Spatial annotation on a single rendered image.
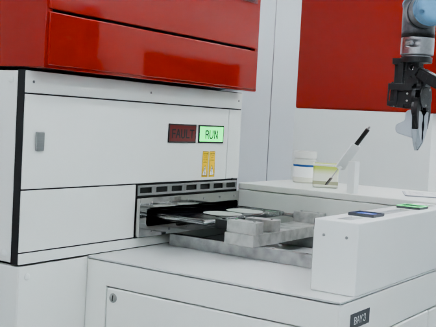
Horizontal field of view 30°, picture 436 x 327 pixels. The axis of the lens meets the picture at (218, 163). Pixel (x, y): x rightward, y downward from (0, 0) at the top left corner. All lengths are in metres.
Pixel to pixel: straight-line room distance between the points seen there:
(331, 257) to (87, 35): 0.68
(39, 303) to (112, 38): 0.59
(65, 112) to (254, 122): 3.52
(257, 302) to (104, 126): 0.56
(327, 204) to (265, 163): 3.20
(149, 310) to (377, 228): 0.51
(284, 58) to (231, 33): 3.36
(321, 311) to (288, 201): 0.75
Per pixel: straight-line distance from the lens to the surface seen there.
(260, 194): 2.28
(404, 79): 1.93
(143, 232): 1.98
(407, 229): 1.78
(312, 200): 2.21
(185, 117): 2.10
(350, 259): 1.56
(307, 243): 2.14
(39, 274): 1.77
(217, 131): 2.22
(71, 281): 1.84
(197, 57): 2.05
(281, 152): 5.54
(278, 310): 1.58
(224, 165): 2.26
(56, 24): 1.68
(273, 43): 5.41
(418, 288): 1.89
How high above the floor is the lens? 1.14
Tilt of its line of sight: 3 degrees down
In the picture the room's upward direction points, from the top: 3 degrees clockwise
